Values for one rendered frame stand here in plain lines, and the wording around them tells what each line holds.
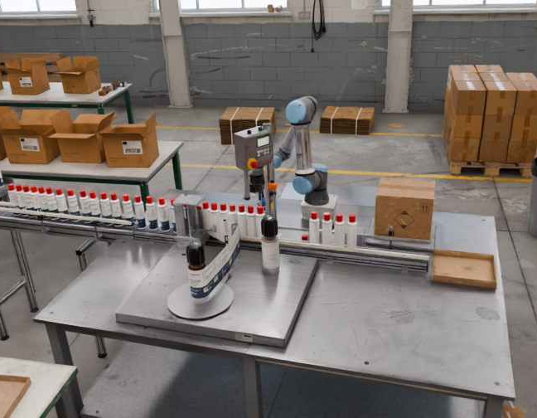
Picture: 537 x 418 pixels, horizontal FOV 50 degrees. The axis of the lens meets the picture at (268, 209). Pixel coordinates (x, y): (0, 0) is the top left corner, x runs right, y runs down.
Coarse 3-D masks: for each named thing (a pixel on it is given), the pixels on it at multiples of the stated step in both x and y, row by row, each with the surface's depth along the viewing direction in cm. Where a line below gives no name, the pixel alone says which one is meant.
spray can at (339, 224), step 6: (336, 216) 297; (342, 216) 297; (336, 222) 298; (342, 222) 297; (336, 228) 298; (342, 228) 298; (336, 234) 300; (342, 234) 300; (336, 240) 301; (342, 240) 301
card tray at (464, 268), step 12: (444, 252) 304; (456, 252) 302; (468, 252) 300; (444, 264) 297; (456, 264) 297; (468, 264) 296; (480, 264) 296; (492, 264) 295; (432, 276) 283; (444, 276) 281; (456, 276) 286; (468, 276) 286; (480, 276) 286; (492, 276) 285; (492, 288) 277
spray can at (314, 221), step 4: (312, 212) 300; (316, 212) 300; (312, 216) 300; (316, 216) 300; (312, 220) 301; (316, 220) 301; (312, 224) 301; (316, 224) 301; (312, 228) 302; (316, 228) 302; (312, 232) 303; (316, 232) 303; (312, 236) 304; (316, 236) 304; (312, 240) 305; (316, 240) 305; (312, 248) 308; (316, 248) 307
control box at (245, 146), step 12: (240, 132) 300; (252, 132) 299; (264, 132) 300; (240, 144) 297; (252, 144) 297; (240, 156) 300; (252, 156) 299; (264, 156) 304; (240, 168) 304; (252, 168) 302
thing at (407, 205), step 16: (384, 192) 310; (400, 192) 309; (416, 192) 308; (432, 192) 307; (384, 208) 311; (400, 208) 308; (416, 208) 306; (432, 208) 303; (384, 224) 315; (400, 224) 312; (416, 224) 310
